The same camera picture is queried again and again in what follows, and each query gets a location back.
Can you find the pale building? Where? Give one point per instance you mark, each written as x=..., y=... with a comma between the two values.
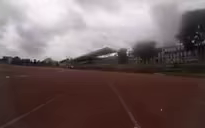
x=180, y=55

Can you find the large dark tree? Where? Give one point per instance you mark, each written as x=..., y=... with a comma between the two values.
x=195, y=25

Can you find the grass field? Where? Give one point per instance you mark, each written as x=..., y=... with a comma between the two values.
x=20, y=67

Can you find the red running track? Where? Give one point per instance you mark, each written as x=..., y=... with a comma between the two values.
x=86, y=103

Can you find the distant row of trees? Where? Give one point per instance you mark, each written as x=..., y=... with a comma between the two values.
x=16, y=61

